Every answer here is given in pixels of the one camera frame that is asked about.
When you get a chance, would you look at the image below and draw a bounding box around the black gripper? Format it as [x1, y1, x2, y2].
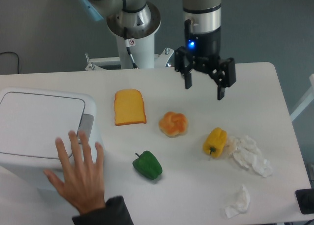
[175, 26, 236, 100]

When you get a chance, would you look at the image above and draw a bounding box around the white trash can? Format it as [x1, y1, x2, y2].
[0, 87, 102, 191]

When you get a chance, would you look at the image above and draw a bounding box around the white trash can lid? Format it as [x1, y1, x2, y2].
[0, 90, 85, 159]

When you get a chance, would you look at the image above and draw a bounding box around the dark sleeved forearm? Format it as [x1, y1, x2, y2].
[72, 196, 133, 225]

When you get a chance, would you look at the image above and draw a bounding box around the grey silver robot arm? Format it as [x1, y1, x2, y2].
[81, 0, 236, 99]

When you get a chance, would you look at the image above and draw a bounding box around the bare human hand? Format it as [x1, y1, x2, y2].
[44, 131, 106, 215]

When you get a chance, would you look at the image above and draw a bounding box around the knotted bread roll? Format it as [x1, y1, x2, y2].
[158, 112, 188, 137]

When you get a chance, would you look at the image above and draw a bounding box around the yellow bell pepper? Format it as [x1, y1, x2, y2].
[203, 127, 228, 158]

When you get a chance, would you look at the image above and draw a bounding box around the orange toast slice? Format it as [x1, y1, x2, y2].
[114, 89, 147, 126]

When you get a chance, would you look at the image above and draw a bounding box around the large crumpled white tissue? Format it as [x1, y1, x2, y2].
[225, 135, 273, 178]

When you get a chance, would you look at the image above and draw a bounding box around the green bell pepper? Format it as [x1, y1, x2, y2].
[132, 151, 163, 180]

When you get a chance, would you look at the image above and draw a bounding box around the small crumpled white tissue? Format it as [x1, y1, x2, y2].
[224, 184, 251, 219]

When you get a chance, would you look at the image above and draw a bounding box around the black device at edge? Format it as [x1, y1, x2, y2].
[295, 189, 314, 214]

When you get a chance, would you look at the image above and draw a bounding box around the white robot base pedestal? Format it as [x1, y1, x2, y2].
[85, 2, 174, 70]

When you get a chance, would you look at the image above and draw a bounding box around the robot base cable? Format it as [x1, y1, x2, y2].
[124, 27, 138, 69]

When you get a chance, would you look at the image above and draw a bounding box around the white frame at right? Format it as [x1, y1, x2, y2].
[290, 74, 314, 122]

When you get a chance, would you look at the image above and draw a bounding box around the black floor cable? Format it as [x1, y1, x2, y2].
[0, 52, 21, 73]

